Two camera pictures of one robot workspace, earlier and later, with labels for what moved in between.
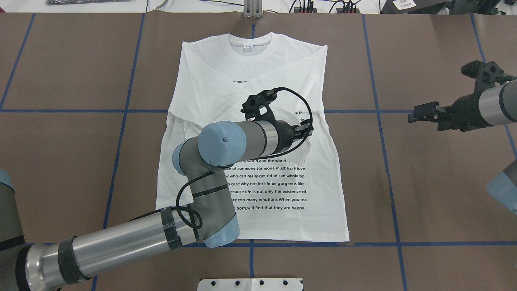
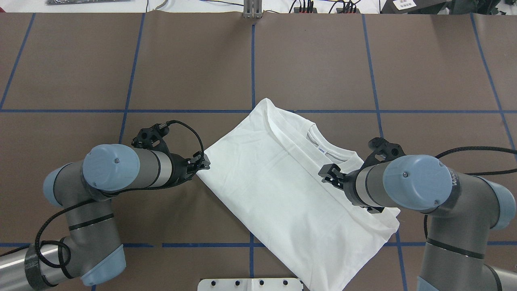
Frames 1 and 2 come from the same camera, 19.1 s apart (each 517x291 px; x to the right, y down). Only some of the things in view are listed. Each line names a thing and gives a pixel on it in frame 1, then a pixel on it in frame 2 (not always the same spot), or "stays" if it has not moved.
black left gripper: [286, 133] to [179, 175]
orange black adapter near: [347, 10] stays
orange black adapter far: [305, 10] stays
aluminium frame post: [252, 9] stays
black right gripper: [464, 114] to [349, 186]
